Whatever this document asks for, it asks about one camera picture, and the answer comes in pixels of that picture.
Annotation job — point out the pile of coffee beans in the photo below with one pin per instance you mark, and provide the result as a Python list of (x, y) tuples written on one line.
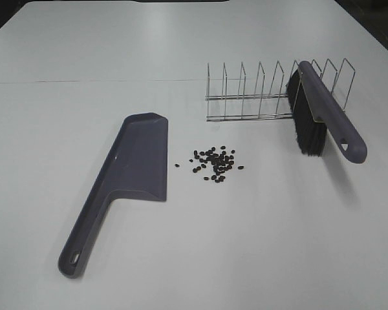
[(214, 163)]

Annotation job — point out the purple plastic dustpan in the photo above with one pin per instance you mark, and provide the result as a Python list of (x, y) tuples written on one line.
[(135, 168)]

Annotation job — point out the chrome wire rack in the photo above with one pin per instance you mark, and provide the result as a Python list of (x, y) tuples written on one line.
[(263, 95)]

